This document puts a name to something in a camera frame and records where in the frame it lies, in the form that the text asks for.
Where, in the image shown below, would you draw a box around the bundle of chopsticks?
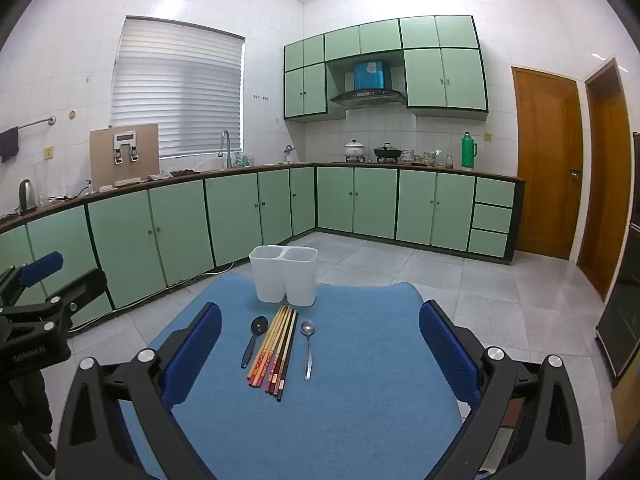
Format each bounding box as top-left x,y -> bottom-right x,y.
246,305 -> 299,402

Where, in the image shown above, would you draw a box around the clear glass pitcher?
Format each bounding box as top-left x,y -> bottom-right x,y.
32,161 -> 51,206

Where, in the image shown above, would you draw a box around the green kitchen counter cabinets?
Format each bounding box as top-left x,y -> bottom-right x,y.
0,162 -> 525,331

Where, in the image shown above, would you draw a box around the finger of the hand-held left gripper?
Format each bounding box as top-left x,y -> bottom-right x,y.
0,251 -> 65,307
44,268 -> 109,332

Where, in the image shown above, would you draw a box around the metal towel rail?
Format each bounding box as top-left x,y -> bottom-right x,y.
0,116 -> 57,133

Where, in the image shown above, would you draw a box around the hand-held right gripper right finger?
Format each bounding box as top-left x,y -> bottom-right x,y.
419,300 -> 587,480

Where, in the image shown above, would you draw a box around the wooden door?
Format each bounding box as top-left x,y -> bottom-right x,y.
511,66 -> 583,261
577,58 -> 633,301

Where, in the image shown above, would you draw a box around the steel electric kettle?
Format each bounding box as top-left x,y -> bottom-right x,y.
18,178 -> 39,212

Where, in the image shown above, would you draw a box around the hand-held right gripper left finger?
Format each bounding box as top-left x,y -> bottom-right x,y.
55,302 -> 223,480

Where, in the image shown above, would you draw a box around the black spoon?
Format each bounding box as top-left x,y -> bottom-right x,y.
241,316 -> 269,369

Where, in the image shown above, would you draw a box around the wooden board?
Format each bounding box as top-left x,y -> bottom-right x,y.
90,124 -> 160,188

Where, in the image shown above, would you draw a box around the black cabinet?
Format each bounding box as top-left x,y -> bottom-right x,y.
595,132 -> 640,386

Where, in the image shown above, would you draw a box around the white window blind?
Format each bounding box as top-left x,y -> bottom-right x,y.
111,16 -> 246,160

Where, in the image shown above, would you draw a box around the range hood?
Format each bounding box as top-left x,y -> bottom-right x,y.
328,60 -> 407,109

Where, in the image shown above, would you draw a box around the green wall cabinets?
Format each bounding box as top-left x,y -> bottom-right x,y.
283,15 -> 489,123

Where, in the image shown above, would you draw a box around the person's left forearm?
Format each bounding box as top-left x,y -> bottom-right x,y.
0,370 -> 57,478

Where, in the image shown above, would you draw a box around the green thermos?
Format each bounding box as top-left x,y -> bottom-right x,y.
461,132 -> 478,169

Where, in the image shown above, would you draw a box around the dark towel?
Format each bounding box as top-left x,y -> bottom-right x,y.
0,127 -> 20,164

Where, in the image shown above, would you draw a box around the white two-compartment utensil holder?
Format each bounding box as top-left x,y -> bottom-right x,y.
248,245 -> 319,307

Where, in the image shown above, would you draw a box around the white clip device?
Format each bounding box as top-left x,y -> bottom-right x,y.
112,131 -> 140,165

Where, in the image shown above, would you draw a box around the metal spoon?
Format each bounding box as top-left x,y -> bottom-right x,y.
300,319 -> 316,380

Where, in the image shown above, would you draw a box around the brown box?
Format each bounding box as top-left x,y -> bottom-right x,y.
612,375 -> 640,446

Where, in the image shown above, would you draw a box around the blue table mat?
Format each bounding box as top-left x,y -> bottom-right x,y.
120,280 -> 463,480

